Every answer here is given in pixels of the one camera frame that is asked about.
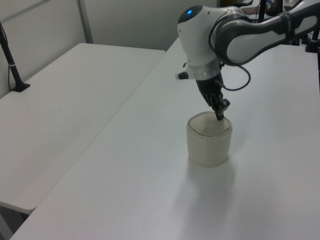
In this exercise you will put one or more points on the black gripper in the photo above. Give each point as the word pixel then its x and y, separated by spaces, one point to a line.
pixel 208 88

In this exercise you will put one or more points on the cream plastic trash bin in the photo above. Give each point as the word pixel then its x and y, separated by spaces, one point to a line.
pixel 208 150

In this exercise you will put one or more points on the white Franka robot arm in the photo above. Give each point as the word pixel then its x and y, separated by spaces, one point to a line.
pixel 200 37

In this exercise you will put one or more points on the black background pole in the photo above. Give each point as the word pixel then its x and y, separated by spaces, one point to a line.
pixel 262 10

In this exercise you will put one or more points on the black stand with clamp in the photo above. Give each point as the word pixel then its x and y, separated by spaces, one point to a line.
pixel 312 41

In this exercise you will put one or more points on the white side table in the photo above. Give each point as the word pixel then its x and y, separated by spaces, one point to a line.
pixel 62 112

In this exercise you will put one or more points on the grey metal partition post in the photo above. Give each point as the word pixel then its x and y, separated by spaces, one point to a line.
pixel 85 21

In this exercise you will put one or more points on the black camera stand pole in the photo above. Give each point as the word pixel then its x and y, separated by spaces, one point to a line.
pixel 11 65

